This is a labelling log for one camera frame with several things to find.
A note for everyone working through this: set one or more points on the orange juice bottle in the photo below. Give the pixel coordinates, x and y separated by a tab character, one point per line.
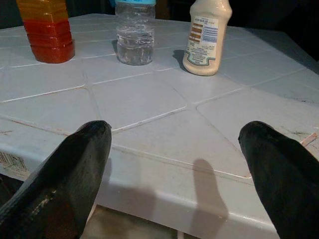
49	37

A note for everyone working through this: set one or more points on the clear water bottle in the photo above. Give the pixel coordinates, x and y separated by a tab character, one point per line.
134	44

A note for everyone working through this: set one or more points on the barcode sticker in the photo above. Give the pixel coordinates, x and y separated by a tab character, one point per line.
12	161

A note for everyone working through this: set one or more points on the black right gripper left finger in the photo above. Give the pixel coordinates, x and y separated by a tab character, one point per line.
62	189

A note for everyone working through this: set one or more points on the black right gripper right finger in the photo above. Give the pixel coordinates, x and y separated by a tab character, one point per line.
286	189

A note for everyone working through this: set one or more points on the cream sauce bottle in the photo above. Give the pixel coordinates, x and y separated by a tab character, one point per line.
204	63

